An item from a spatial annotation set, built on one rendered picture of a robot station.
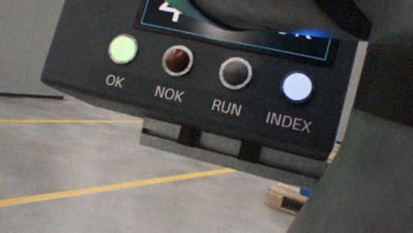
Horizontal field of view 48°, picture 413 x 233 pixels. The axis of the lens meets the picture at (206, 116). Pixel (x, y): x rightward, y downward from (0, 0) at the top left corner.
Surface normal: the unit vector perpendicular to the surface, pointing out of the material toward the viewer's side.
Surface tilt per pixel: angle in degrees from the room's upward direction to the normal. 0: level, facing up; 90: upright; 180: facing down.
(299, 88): 78
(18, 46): 90
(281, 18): 162
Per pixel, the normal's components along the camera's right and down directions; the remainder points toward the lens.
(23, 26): 0.77, 0.25
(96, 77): -0.21, -0.18
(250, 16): -0.48, 0.88
